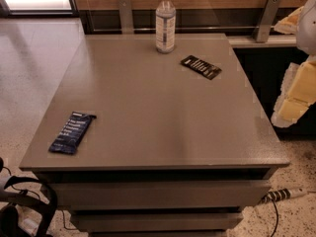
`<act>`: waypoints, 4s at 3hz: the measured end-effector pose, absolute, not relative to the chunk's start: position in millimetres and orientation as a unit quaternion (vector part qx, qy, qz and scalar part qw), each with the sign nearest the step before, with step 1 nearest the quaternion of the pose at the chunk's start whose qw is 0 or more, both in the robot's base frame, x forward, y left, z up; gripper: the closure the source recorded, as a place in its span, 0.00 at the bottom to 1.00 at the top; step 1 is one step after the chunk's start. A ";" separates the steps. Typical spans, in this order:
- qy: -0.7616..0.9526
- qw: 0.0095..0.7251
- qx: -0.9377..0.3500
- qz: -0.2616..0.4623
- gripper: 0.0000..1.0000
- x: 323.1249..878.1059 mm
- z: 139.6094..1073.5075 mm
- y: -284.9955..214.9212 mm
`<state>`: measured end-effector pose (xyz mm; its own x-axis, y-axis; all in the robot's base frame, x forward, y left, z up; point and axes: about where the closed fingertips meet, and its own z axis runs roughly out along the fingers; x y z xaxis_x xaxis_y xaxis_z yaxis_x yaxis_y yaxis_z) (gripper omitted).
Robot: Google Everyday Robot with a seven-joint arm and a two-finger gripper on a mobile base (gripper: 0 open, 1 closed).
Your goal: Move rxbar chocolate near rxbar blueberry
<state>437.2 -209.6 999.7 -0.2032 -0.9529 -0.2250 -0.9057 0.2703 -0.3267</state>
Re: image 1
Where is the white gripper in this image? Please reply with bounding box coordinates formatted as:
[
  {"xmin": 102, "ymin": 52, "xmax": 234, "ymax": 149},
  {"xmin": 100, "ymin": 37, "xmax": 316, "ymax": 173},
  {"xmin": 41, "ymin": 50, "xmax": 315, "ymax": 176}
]
[{"xmin": 271, "ymin": 0, "xmax": 316, "ymax": 128}]

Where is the black chocolate rxbar wrapper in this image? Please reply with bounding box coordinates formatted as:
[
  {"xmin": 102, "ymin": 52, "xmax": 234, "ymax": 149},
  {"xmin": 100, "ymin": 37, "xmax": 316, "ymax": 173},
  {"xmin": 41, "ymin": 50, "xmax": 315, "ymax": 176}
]
[{"xmin": 181, "ymin": 55, "xmax": 221, "ymax": 80}]

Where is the blue blueberry rxbar wrapper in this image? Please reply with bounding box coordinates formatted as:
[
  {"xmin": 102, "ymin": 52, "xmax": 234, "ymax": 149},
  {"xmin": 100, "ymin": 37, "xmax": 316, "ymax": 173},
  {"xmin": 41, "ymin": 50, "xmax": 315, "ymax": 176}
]
[{"xmin": 48, "ymin": 112, "xmax": 96, "ymax": 155}]

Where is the clear plastic water bottle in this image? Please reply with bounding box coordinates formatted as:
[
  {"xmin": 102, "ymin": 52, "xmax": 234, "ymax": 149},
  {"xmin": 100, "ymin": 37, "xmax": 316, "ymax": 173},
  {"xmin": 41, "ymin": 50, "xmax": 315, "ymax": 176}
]
[{"xmin": 155, "ymin": 0, "xmax": 176, "ymax": 53}]

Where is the grey drawer cabinet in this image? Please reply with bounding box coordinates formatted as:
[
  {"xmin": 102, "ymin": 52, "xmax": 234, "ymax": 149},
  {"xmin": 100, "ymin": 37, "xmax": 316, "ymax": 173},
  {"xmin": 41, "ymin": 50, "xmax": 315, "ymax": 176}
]
[{"xmin": 20, "ymin": 34, "xmax": 288, "ymax": 237}]

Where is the right metal wall bracket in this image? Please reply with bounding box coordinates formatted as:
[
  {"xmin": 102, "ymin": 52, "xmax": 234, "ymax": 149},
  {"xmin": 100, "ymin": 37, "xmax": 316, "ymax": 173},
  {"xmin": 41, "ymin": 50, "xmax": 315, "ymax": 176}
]
[{"xmin": 253, "ymin": 0, "xmax": 281, "ymax": 43}]

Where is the metal wall bracket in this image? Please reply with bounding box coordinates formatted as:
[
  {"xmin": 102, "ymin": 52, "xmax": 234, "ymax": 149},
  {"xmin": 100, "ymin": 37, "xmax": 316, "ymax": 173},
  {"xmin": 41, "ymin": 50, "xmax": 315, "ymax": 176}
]
[
  {"xmin": 253, "ymin": 0, "xmax": 281, "ymax": 43},
  {"xmin": 118, "ymin": 0, "xmax": 133, "ymax": 35}
]

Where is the striped cable plug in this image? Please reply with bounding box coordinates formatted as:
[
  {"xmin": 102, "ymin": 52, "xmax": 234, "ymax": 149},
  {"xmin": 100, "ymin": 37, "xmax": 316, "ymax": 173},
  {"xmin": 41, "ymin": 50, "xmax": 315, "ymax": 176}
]
[{"xmin": 260, "ymin": 188, "xmax": 307, "ymax": 203}]

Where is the left metal wall bracket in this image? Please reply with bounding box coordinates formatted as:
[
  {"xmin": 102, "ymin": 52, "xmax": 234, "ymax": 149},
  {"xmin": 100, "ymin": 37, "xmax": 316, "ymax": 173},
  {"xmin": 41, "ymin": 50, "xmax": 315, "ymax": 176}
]
[{"xmin": 118, "ymin": 0, "xmax": 133, "ymax": 35}]

